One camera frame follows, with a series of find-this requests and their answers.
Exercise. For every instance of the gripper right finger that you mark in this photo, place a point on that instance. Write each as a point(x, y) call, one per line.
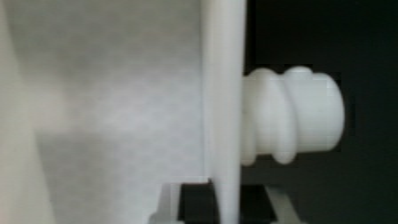
point(267, 206)

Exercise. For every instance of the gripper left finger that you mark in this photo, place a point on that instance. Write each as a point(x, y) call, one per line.
point(187, 205)

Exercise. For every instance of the white cabinet body box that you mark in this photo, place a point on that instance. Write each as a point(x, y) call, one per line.
point(134, 109)

